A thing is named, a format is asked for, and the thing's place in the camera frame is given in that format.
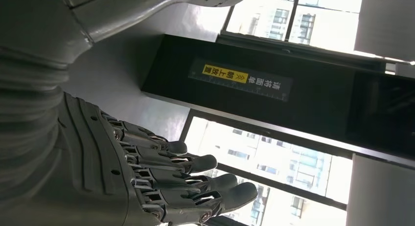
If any dark window frame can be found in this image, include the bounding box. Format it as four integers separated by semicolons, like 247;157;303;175
179;0;390;226

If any black inbound scanner machine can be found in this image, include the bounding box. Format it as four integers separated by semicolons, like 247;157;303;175
141;33;415;169

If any black yellow ruler label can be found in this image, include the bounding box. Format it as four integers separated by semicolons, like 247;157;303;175
187;57;294;103

